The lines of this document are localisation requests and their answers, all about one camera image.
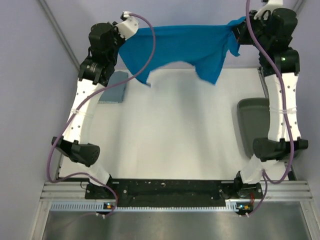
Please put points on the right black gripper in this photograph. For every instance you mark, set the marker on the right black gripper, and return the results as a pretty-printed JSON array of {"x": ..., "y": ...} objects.
[{"x": 240, "y": 31}]

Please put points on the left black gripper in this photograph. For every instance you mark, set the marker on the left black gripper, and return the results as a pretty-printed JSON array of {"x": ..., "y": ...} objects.
[{"x": 114, "y": 32}]

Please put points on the bright blue t shirt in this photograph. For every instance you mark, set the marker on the bright blue t shirt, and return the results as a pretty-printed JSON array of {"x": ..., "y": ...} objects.
[{"x": 203, "y": 46}]

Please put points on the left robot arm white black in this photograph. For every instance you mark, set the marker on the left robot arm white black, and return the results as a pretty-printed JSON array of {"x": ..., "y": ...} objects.
[{"x": 94, "y": 75}]

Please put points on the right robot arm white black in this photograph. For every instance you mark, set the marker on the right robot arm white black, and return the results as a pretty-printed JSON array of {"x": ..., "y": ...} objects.
[{"x": 282, "y": 89}]

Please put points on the folded grey-blue t shirt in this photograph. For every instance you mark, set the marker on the folded grey-blue t shirt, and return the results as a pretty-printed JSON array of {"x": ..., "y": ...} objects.
[{"x": 116, "y": 93}]

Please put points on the folded shirt with green print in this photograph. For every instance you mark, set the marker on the folded shirt with green print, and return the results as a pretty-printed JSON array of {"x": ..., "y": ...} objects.
[{"x": 108, "y": 102}]

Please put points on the dark green plastic bin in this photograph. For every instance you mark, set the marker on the dark green plastic bin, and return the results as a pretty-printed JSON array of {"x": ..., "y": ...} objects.
[{"x": 253, "y": 115}]

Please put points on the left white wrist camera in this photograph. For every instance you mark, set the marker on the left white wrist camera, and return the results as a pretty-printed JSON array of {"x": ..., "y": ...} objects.
[{"x": 129, "y": 25}]

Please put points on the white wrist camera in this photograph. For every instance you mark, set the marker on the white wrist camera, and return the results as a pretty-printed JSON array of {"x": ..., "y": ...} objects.
[
  {"x": 267, "y": 9},
  {"x": 129, "y": 25}
]

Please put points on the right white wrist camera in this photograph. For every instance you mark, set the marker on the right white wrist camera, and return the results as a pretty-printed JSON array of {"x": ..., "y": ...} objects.
[{"x": 267, "y": 9}]

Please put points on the right aluminium corner post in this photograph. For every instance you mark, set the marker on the right aluminium corner post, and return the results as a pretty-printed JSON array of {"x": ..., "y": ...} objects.
[{"x": 277, "y": 36}]

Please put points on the aluminium corner post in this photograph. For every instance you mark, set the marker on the aluminium corner post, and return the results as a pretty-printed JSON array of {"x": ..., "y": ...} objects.
[
  {"x": 59, "y": 33},
  {"x": 277, "y": 36}
]

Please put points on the left aluminium corner post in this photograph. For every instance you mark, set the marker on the left aluminium corner post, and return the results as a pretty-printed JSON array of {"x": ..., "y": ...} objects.
[{"x": 59, "y": 33}]

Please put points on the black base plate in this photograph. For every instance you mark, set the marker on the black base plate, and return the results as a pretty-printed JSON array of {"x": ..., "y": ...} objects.
[{"x": 171, "y": 192}]

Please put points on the grey slotted cable duct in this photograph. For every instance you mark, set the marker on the grey slotted cable duct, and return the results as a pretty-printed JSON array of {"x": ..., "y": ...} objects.
[{"x": 105, "y": 206}]

